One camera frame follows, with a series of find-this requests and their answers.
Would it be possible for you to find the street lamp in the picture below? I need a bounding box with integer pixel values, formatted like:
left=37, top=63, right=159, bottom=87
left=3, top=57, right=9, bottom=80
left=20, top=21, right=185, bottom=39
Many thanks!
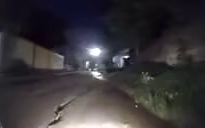
left=87, top=46, right=103, bottom=58

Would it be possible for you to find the pale boundary wall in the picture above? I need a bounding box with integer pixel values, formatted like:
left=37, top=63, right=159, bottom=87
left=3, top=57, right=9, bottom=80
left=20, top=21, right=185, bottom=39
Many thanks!
left=0, top=31, right=66, bottom=74

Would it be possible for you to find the dark tree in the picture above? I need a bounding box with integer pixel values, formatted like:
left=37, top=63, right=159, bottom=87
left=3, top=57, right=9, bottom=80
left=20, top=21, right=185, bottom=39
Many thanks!
left=103, top=0, right=205, bottom=73

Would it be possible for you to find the pale building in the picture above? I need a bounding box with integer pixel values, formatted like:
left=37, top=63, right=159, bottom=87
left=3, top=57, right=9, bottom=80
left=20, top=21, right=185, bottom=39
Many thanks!
left=111, top=48, right=135, bottom=69

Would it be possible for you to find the dark asphalt road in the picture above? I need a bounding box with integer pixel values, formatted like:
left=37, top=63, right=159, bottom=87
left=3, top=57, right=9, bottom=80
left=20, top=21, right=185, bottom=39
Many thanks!
left=0, top=69, right=168, bottom=128

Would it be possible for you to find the grass verge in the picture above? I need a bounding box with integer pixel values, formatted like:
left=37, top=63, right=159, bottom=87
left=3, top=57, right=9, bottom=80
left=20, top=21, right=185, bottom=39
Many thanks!
left=106, top=64, right=205, bottom=128

